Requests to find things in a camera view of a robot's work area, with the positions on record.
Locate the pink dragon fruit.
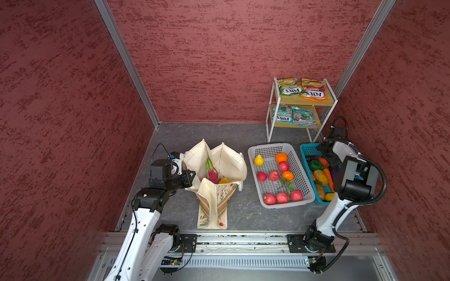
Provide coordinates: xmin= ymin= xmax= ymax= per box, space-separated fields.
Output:
xmin=206 ymin=158 xmax=220 ymax=184

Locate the cream canvas tote bag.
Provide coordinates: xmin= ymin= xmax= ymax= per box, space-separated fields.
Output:
xmin=183 ymin=140 xmax=247 ymax=229

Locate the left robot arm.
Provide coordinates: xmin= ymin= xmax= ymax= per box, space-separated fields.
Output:
xmin=105 ymin=159 xmax=196 ymax=281

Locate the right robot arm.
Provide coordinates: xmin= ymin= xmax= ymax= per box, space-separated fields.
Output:
xmin=304 ymin=138 xmax=379 ymax=252

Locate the red-green Fox's candy bag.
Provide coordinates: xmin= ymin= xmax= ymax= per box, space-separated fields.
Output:
xmin=292 ymin=107 xmax=316 ymax=128

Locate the orange Fox's candy bag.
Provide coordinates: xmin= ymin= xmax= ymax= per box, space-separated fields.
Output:
xmin=301 ymin=78 xmax=328 ymax=102

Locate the green Fox's candy bag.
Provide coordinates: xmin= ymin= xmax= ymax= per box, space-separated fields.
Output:
xmin=277 ymin=78 xmax=306 ymax=96

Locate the red tomato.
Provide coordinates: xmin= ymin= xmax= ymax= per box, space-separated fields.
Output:
xmin=319 ymin=157 xmax=330 ymax=169

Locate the green bell pepper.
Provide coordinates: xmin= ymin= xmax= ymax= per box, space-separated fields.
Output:
xmin=308 ymin=159 xmax=326 ymax=172

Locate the purple eggplant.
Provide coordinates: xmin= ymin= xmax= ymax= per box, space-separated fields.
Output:
xmin=329 ymin=167 xmax=339 ymax=182

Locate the teal plastic basket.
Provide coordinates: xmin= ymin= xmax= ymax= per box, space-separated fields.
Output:
xmin=299 ymin=143 xmax=366 ymax=206

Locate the yellow bell pepper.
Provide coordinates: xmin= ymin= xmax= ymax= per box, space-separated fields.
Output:
xmin=313 ymin=170 xmax=329 ymax=186

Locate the orange carrot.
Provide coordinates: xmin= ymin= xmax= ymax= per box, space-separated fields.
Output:
xmin=323 ymin=169 xmax=335 ymax=193

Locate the small orange tangerine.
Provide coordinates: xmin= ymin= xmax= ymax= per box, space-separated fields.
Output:
xmin=282 ymin=170 xmax=294 ymax=181

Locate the red apple back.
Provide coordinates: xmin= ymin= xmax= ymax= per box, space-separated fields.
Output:
xmin=278 ymin=162 xmax=290 ymax=173

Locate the red apple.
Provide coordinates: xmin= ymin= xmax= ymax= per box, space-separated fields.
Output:
xmin=268 ymin=170 xmax=280 ymax=181
xmin=289 ymin=190 xmax=304 ymax=202
xmin=276 ymin=193 xmax=289 ymax=204
xmin=278 ymin=162 xmax=290 ymax=173
xmin=263 ymin=193 xmax=277 ymax=206
xmin=257 ymin=172 xmax=268 ymax=183

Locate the orange fruit back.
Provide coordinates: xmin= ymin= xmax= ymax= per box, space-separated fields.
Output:
xmin=275 ymin=152 xmax=288 ymax=163

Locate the white wooden two-tier shelf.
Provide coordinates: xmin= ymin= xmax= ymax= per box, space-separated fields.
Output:
xmin=266 ymin=77 xmax=338 ymax=143

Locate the green leafy sprig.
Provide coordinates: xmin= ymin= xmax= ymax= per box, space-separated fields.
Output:
xmin=279 ymin=177 xmax=295 ymax=196

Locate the white plastic basket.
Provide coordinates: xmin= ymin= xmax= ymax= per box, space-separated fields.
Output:
xmin=247 ymin=143 xmax=315 ymax=208

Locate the red apple front right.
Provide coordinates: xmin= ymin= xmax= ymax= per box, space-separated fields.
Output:
xmin=289 ymin=190 xmax=304 ymax=202

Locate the red apple front middle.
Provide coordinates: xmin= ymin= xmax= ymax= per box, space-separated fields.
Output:
xmin=276 ymin=193 xmax=289 ymax=204

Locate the yellow pear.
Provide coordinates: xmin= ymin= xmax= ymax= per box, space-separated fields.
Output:
xmin=254 ymin=155 xmax=264 ymax=166

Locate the red apple middle left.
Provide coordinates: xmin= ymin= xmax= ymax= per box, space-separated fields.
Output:
xmin=257 ymin=172 xmax=268 ymax=183

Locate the red apple front left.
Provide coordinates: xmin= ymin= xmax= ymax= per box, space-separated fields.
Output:
xmin=263 ymin=193 xmax=277 ymax=206

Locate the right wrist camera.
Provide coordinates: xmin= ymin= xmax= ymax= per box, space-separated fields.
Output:
xmin=327 ymin=125 xmax=348 ymax=140

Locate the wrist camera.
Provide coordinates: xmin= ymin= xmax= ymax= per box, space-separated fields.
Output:
xmin=169 ymin=152 xmax=184 ymax=175
xmin=327 ymin=125 xmax=348 ymax=140

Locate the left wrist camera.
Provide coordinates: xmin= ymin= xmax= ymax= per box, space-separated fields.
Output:
xmin=169 ymin=152 xmax=184 ymax=175

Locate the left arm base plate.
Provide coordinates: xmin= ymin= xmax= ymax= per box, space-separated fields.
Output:
xmin=169 ymin=234 xmax=198 ymax=254

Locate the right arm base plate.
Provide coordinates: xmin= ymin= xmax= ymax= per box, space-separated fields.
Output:
xmin=287 ymin=234 xmax=336 ymax=254

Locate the aluminium mounting rail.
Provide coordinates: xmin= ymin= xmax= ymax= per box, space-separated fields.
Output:
xmin=100 ymin=230 xmax=386 ymax=257

